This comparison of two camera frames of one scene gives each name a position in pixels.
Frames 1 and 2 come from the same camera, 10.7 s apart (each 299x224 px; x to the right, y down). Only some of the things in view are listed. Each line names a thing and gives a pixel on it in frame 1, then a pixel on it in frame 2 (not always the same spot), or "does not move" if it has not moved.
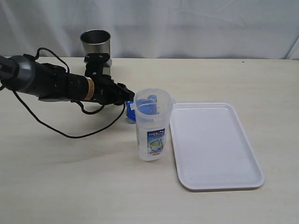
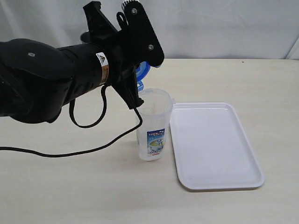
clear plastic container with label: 153,108 does not move
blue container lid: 145,106 -> 141,71
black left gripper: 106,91 -> 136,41
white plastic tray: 211,149 does not move
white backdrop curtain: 231,29 does not move
